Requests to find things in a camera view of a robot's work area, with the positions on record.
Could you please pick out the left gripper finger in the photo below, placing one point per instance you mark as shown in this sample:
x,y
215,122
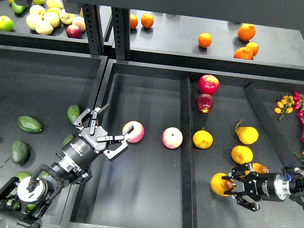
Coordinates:
x,y
92,115
115,145

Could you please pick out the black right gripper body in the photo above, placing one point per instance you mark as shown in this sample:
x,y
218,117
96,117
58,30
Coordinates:
x,y
265,186

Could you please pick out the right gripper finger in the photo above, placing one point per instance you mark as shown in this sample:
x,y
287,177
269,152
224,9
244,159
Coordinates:
x,y
238,196
243,173

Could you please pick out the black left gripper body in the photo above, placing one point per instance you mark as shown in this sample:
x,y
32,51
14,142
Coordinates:
x,y
84,148

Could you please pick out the yellow pear brown end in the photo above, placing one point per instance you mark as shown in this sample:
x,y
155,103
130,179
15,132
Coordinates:
x,y
220,185

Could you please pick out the dark green avocado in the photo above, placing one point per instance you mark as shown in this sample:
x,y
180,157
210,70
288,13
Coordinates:
x,y
19,152

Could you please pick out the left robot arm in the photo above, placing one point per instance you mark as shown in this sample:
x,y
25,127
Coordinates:
x,y
24,202

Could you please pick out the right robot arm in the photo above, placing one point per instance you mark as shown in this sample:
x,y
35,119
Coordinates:
x,y
294,187

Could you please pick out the avocado upper right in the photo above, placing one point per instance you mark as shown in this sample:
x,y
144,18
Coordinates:
x,y
73,112

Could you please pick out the yellow pear middle right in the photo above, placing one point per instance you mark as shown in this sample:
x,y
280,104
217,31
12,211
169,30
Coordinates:
x,y
242,154

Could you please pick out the yellow pear lower right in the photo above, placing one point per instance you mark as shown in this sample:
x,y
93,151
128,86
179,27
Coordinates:
x,y
257,167

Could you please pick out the yellow pear with stem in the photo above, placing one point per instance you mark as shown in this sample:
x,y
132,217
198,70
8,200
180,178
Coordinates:
x,y
246,134

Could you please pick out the yellow pear by divider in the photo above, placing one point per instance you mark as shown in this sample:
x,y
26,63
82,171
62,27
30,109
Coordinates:
x,y
202,139

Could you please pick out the avocado far left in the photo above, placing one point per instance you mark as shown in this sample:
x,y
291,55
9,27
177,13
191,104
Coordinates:
x,y
29,124

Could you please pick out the pink apple left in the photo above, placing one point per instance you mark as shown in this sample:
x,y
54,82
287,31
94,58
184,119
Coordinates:
x,y
137,133

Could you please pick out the pink apple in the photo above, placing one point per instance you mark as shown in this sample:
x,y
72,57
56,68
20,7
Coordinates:
x,y
137,133
172,138

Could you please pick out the black slanted divider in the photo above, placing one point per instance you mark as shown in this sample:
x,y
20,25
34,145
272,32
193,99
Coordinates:
x,y
284,136

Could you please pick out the black bin divider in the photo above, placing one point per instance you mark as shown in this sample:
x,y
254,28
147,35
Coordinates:
x,y
188,188

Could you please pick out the pink apple right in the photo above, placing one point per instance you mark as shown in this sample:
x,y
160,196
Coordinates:
x,y
172,138

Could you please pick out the green mango bottom middle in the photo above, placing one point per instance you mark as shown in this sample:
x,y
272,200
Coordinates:
x,y
30,207

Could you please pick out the dark red apple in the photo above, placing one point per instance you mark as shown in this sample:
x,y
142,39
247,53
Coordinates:
x,y
204,103

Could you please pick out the orange cherry tomato bunch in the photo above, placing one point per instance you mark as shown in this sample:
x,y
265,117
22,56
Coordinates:
x,y
284,106

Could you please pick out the green mango bottom left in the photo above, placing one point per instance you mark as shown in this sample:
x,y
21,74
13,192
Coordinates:
x,y
12,201

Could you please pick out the red chili peppers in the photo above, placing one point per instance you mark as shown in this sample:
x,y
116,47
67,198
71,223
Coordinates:
x,y
299,105

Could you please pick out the red apple on shelf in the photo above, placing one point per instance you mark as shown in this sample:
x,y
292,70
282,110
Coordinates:
x,y
74,31

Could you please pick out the bright red apple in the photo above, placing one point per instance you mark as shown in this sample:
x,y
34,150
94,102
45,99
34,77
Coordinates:
x,y
208,84

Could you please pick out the pale peach fruit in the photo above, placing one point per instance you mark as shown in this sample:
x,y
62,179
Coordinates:
x,y
80,22

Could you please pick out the orange top left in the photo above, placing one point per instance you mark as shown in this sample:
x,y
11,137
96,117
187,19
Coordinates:
x,y
133,21

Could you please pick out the orange front right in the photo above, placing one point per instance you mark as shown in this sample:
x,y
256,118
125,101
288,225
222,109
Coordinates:
x,y
244,53

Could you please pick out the avocado by bin wall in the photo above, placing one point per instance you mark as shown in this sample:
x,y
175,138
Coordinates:
x,y
67,139

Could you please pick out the black shelf post left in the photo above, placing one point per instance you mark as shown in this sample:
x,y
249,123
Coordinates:
x,y
93,29

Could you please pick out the black shelf post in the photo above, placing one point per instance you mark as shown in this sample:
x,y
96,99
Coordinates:
x,y
121,28
93,29

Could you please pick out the black shelf post right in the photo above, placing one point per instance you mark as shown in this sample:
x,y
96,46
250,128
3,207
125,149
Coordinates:
x,y
121,28

